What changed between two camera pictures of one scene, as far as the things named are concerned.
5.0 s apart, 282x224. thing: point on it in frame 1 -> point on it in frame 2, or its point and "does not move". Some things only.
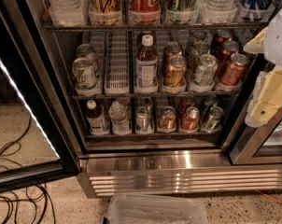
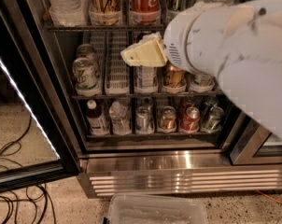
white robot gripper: x=279 y=37 -> x=176 y=44
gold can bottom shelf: x=167 y=122 does not move
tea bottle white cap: x=146 y=78 does not move
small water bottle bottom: x=119 y=121 does not move
